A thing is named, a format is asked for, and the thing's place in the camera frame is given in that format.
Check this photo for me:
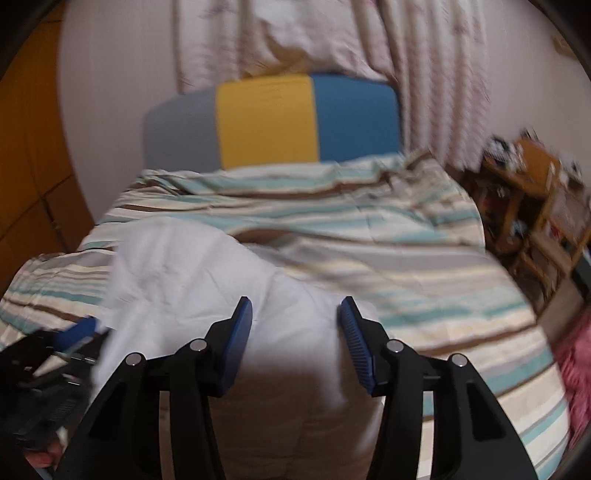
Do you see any pale patterned curtain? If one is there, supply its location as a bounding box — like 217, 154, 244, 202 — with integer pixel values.
173, 0, 492, 174

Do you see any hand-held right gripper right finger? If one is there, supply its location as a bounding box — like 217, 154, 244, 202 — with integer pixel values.
337, 296, 539, 480

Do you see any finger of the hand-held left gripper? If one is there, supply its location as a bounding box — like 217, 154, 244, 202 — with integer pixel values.
52, 316, 112, 357

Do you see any grey yellow blue headboard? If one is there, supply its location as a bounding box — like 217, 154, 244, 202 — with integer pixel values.
142, 73, 402, 171

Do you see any striped bed blanket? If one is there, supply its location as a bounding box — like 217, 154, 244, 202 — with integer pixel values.
0, 150, 571, 480

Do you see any white garment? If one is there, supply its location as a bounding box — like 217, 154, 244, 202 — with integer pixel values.
90, 217, 386, 480

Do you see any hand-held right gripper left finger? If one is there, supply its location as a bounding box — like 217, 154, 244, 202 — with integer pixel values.
54, 296, 254, 480

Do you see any orange wooden wardrobe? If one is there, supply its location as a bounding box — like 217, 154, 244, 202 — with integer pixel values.
0, 4, 98, 296

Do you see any pink fluffy cloth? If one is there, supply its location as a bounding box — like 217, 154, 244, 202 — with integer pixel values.
551, 309, 591, 455

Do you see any wooden side shelf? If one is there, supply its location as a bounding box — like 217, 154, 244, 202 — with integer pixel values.
462, 129, 591, 301

